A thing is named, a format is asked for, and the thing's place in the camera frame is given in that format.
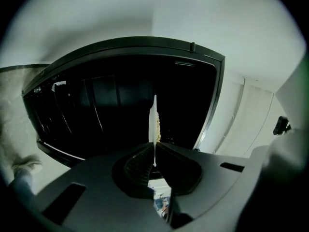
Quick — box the person's grey shoe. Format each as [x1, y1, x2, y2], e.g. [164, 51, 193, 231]
[11, 154, 44, 176]

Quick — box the pale yellow food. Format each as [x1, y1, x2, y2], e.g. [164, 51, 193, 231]
[155, 112, 162, 142]

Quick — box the white door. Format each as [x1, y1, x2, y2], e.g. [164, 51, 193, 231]
[213, 77, 276, 158]

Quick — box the person's leg in blue jeans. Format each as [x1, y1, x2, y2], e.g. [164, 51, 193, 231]
[8, 170, 35, 204]

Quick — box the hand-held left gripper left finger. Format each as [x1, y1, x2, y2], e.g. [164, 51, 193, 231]
[123, 143, 155, 187]

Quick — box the black door handle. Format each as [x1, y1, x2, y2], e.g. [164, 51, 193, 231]
[273, 116, 292, 136]

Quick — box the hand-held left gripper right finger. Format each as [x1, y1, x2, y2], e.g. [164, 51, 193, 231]
[156, 142, 203, 196]

